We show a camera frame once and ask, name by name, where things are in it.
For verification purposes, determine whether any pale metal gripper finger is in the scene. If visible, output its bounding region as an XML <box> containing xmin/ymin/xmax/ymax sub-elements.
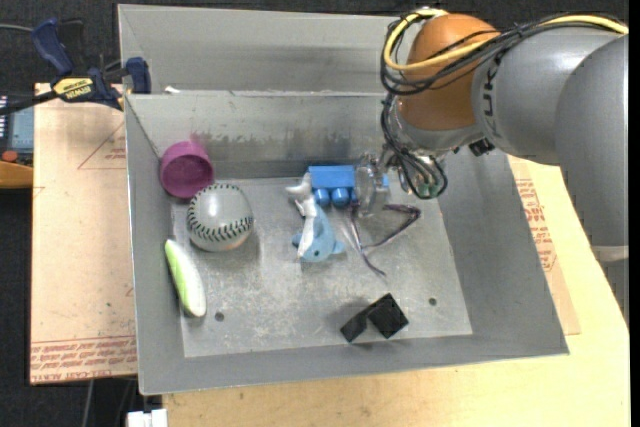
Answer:
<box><xmin>355</xmin><ymin>153</ymin><xmax>382</xmax><ymax>197</ymax></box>
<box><xmin>360</xmin><ymin>184</ymin><xmax>393</xmax><ymax>218</ymax></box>

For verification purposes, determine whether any grey metal bin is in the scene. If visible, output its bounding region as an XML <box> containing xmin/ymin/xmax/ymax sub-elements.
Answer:
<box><xmin>117</xmin><ymin>3</ymin><xmax>571</xmax><ymax>397</ymax></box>

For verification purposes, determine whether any blue toy building block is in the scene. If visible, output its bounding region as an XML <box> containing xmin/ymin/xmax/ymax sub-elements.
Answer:
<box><xmin>305</xmin><ymin>164</ymin><xmax>390</xmax><ymax>209</ymax></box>

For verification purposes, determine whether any purple string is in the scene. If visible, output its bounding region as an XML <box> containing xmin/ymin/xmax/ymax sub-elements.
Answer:
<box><xmin>343</xmin><ymin>202</ymin><xmax>423</xmax><ymax>278</ymax></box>

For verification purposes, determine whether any green and white oblong toy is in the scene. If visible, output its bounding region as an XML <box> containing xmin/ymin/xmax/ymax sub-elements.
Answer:
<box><xmin>164</xmin><ymin>238</ymin><xmax>208</xmax><ymax>319</ymax></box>

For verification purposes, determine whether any brown cardboard board red print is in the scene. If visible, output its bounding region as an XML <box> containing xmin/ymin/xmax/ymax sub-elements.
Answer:
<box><xmin>29</xmin><ymin>82</ymin><xmax>582</xmax><ymax>387</ymax></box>

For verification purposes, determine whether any black angular block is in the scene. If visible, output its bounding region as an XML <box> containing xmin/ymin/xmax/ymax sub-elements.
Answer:
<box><xmin>339</xmin><ymin>292</ymin><xmax>411</xmax><ymax>344</ymax></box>

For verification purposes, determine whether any purple cup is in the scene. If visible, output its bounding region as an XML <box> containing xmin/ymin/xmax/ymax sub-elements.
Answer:
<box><xmin>159</xmin><ymin>140</ymin><xmax>216</xmax><ymax>201</ymax></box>

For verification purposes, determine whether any grey baseball with black stitching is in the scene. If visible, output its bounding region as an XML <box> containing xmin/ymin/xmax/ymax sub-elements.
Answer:
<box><xmin>185</xmin><ymin>182</ymin><xmax>255</xmax><ymax>253</ymax></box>

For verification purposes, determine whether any blue and white toy dolphin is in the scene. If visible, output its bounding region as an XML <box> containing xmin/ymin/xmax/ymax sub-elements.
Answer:
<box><xmin>284</xmin><ymin>171</ymin><xmax>347</xmax><ymax>265</ymax></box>

